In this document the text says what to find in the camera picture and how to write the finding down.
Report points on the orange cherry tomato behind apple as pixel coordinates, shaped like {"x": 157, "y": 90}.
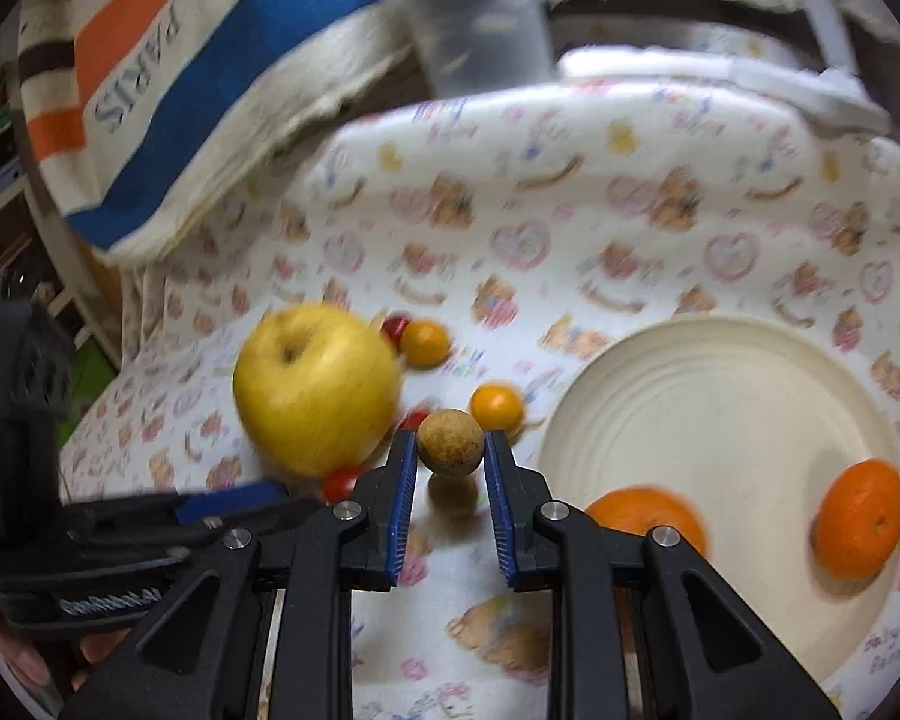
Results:
{"x": 425, "y": 344}

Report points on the striped Paris towel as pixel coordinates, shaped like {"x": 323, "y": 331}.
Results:
{"x": 143, "y": 114}

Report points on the baby bear print cloth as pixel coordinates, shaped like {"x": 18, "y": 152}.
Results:
{"x": 540, "y": 227}

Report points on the dark red cherry tomato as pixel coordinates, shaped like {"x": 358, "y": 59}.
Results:
{"x": 412, "y": 420}

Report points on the clear plastic container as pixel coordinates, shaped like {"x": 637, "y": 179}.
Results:
{"x": 479, "y": 46}

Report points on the brown longan fruit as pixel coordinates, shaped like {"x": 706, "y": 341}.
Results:
{"x": 450, "y": 443}

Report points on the large orange mandarin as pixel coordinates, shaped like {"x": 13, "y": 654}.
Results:
{"x": 638, "y": 509}

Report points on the green storage box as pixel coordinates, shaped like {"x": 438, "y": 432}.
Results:
{"x": 92, "y": 373}

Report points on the white desk lamp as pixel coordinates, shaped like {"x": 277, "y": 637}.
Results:
{"x": 828, "y": 92}

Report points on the red cherry tomato behind apple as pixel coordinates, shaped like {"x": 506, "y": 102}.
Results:
{"x": 393, "y": 327}

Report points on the large yellow apple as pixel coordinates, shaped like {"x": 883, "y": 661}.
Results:
{"x": 316, "y": 389}

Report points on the cream ceramic plate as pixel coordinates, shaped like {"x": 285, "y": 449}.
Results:
{"x": 750, "y": 424}

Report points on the person's left hand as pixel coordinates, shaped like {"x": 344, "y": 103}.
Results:
{"x": 29, "y": 668}

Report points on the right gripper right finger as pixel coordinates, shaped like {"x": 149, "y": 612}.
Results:
{"x": 546, "y": 545}

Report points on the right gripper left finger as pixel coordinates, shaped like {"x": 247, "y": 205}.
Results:
{"x": 357, "y": 545}

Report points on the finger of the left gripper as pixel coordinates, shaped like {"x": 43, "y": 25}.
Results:
{"x": 195, "y": 508}

